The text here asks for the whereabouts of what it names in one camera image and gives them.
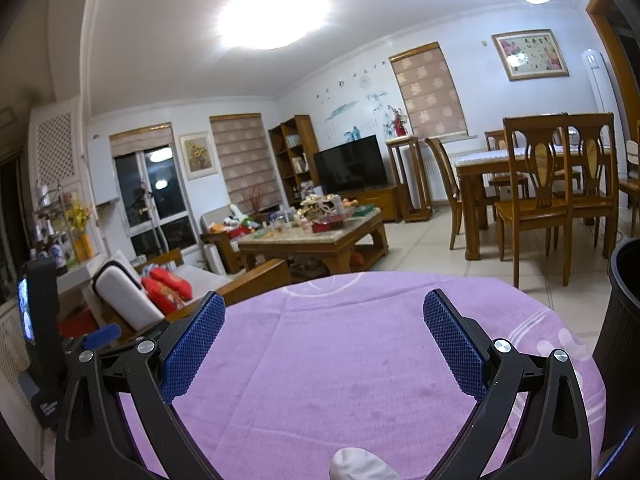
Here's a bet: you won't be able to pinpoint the purple tablecloth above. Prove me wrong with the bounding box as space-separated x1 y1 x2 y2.
117 270 608 480

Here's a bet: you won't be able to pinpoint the white sofa seat cushion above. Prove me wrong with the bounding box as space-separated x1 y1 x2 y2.
170 262 236 291

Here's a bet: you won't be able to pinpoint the wooden television stand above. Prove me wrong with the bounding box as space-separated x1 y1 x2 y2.
345 185 403 223

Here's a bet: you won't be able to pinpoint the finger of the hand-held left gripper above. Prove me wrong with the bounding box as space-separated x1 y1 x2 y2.
82 324 122 350

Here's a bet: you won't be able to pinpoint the group of glass bottles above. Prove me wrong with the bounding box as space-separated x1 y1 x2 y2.
32 220 68 276

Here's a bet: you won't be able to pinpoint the beige patterned window blind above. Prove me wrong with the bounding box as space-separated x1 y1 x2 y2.
389 42 468 140
209 112 281 206

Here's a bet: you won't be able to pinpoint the white lattice cabinet door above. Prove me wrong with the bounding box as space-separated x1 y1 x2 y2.
27 105 83 188

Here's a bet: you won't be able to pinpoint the blue landscape wall decal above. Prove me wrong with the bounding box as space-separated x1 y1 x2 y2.
315 60 391 143

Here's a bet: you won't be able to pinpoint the red storage box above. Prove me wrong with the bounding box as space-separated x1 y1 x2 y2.
59 307 96 338

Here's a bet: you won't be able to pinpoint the wooden sofa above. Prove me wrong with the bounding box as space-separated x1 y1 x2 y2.
90 250 293 341

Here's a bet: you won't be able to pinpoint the red embroidered pillow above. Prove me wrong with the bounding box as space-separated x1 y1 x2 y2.
141 266 193 314

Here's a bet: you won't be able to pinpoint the white sofa back cushion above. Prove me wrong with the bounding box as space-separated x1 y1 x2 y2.
90 250 166 331

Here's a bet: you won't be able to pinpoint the framed floral picture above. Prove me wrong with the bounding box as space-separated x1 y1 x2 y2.
491 29 571 82

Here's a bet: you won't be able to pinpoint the flat red box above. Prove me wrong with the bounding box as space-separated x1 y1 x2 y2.
311 217 351 233

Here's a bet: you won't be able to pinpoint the red vase with flowers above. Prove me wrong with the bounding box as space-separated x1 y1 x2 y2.
387 107 408 137

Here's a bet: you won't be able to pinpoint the beige ornamental model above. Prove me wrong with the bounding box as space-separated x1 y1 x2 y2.
300 195 351 222

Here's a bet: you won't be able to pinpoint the white plush dog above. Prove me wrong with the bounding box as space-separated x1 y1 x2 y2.
222 214 256 233

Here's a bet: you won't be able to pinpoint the wooden coffee table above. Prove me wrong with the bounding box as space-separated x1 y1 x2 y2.
237 205 390 276

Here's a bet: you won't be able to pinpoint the large window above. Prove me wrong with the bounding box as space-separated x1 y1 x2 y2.
114 147 196 256

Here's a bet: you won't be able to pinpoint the white standing air conditioner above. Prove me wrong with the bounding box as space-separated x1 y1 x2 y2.
578 49 621 161

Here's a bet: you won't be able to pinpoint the tall wooden plant stand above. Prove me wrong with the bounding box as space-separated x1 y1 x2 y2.
385 135 433 223

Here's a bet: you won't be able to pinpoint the white wall radiator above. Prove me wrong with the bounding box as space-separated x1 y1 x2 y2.
425 152 458 203

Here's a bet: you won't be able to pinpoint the flat screen television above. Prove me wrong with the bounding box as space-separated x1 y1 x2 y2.
312 135 390 196

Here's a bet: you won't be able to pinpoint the round trash bin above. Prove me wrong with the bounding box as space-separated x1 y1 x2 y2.
592 239 640 461

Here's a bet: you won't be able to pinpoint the sunflower painting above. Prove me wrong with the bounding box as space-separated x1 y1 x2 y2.
179 131 218 181

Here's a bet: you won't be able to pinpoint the yellow artificial flowers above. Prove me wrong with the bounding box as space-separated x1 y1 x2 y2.
62 200 93 233

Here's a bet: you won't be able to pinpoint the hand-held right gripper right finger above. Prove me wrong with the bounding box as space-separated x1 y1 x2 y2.
422 289 593 480

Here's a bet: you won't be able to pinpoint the wooden bookshelf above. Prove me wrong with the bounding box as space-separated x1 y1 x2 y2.
267 114 321 206

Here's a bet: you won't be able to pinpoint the wooden dining table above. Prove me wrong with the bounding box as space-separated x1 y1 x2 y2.
455 145 616 261

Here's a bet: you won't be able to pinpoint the white side shelf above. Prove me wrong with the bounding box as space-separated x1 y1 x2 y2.
55 252 111 291

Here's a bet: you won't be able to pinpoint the large round ceiling light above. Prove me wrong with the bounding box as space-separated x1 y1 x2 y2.
216 0 333 51

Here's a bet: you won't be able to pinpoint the person's right hand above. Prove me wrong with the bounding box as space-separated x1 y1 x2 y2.
329 447 401 480

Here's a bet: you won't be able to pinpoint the beige roller shade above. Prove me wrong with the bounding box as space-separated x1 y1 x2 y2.
109 122 176 157

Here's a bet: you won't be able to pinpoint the wooden armchair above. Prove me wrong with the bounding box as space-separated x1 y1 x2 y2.
200 205 271 275

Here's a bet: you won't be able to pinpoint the wooden doorway frame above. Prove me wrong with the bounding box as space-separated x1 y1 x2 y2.
585 0 640 126

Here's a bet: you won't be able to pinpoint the wooden dining chair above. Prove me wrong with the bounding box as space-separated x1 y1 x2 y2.
495 116 571 288
484 129 531 196
545 112 621 256
424 136 466 251
617 140 640 241

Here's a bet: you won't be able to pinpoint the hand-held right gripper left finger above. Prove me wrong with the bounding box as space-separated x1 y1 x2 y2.
52 291 227 480

